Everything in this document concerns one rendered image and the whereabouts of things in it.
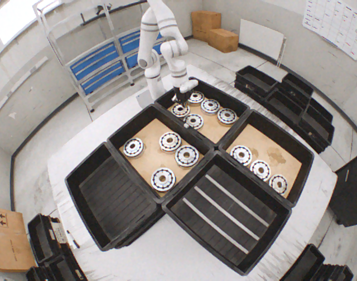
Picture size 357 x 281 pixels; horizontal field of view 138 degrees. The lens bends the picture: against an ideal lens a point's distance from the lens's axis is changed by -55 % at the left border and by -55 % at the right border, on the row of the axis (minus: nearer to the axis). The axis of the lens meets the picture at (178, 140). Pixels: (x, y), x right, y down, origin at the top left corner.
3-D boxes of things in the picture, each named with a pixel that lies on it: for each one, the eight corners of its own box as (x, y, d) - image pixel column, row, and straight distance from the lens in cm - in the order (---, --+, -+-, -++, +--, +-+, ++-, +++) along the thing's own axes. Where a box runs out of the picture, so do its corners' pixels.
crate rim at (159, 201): (107, 142, 75) (105, 139, 74) (153, 105, 79) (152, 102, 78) (160, 206, 55) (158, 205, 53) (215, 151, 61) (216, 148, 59)
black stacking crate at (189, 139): (116, 151, 82) (106, 140, 74) (157, 117, 86) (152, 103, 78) (165, 208, 64) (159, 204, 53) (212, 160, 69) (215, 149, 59)
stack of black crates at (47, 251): (57, 230, 203) (26, 224, 177) (71, 219, 183) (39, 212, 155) (70, 261, 192) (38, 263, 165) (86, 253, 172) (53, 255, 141)
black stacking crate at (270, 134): (213, 160, 69) (216, 149, 59) (246, 122, 85) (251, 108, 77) (279, 213, 73) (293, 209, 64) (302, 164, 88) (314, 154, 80)
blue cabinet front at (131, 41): (128, 68, 259) (117, 38, 240) (164, 51, 285) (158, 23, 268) (129, 68, 256) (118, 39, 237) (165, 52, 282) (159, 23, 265)
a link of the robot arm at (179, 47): (191, 53, 59) (182, 20, 61) (168, 58, 57) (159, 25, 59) (187, 54, 66) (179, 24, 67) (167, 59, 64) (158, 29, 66)
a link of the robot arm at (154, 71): (144, 47, 92) (150, 71, 98) (135, 54, 85) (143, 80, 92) (158, 47, 86) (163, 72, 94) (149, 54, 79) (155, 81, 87)
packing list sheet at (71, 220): (56, 206, 118) (55, 206, 118) (75, 189, 105) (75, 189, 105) (72, 250, 106) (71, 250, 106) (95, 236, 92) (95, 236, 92)
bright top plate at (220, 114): (213, 115, 78) (213, 114, 78) (225, 106, 84) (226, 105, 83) (228, 127, 74) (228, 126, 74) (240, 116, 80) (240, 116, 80)
